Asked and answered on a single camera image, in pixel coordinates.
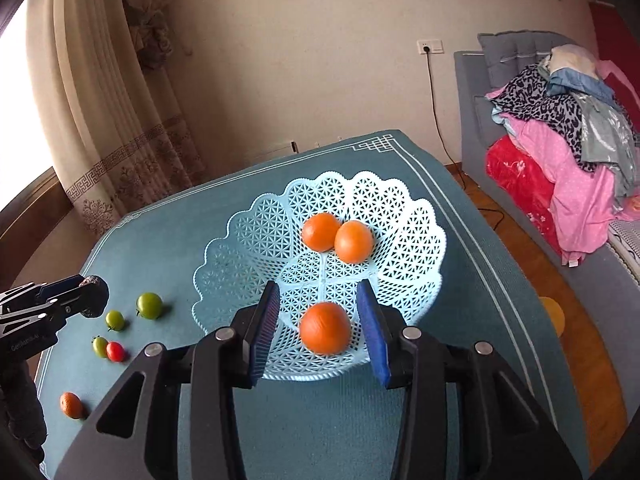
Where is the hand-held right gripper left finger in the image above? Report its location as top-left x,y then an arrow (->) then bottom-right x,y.
54,280 -> 282,480

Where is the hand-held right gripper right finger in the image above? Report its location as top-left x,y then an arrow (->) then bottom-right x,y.
356,279 -> 583,480

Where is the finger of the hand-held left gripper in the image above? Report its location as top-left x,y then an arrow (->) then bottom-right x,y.
0,274 -> 85,307
0,290 -> 95,329

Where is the orange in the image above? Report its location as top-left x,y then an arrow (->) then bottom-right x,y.
301,212 -> 342,252
334,220 -> 375,264
299,302 -> 352,356
59,392 -> 84,420

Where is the light blue plastic lattice basket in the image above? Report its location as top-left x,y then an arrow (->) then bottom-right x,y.
192,171 -> 447,382

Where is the person's left forearm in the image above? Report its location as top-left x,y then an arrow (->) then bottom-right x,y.
0,360 -> 48,466

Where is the wooden window sill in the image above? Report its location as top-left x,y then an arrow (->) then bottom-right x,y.
0,165 -> 66,241

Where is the teal tablecloth with white border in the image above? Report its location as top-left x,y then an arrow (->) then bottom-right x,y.
35,129 -> 591,480

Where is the beige patterned curtain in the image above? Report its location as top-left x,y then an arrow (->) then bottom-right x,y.
25,0 -> 208,241

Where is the yellow round stool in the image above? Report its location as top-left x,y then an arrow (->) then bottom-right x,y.
539,296 -> 566,337

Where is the red blanket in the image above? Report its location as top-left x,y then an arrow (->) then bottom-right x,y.
485,136 -> 568,261

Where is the grey sofa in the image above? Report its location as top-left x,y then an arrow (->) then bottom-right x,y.
452,50 -> 640,291

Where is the pink cloth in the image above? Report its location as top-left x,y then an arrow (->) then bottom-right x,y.
485,60 -> 640,266

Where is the grey striped sofa cover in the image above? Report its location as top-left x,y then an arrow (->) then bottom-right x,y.
605,220 -> 640,291

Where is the brown floral curtain drape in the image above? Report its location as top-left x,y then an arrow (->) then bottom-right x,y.
117,0 -> 193,71

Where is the leopard print cloth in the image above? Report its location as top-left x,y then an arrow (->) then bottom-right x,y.
492,67 -> 640,173

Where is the silver grey cloth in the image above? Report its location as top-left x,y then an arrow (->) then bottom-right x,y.
570,91 -> 640,211

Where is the light blue cloth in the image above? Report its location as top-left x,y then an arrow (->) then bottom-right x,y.
545,67 -> 616,103

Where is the grey quilted cushion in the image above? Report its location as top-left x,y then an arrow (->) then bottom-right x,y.
476,30 -> 581,68

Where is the white cloth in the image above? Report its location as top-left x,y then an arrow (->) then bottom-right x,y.
547,44 -> 601,78

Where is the black power cable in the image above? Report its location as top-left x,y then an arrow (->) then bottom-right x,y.
425,52 -> 507,228

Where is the red wall panel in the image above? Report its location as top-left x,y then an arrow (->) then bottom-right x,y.
587,0 -> 640,106

